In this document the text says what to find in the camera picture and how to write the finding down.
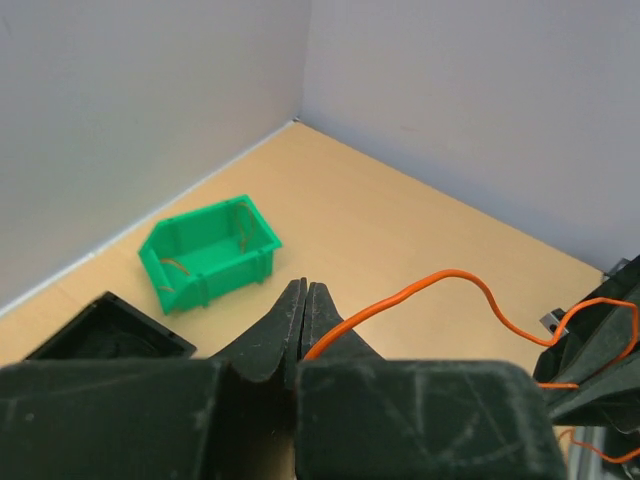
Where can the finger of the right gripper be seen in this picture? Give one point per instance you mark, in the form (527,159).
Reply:
(588,354)

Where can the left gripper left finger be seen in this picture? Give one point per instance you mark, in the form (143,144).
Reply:
(229,416)

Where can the green plastic bin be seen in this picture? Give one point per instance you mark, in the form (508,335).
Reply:
(196,257)

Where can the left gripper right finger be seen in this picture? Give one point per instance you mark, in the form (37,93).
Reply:
(435,393)

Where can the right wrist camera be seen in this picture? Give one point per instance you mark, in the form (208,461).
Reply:
(551,320)

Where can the black plastic bin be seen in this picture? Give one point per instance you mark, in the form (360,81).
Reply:
(111,328)

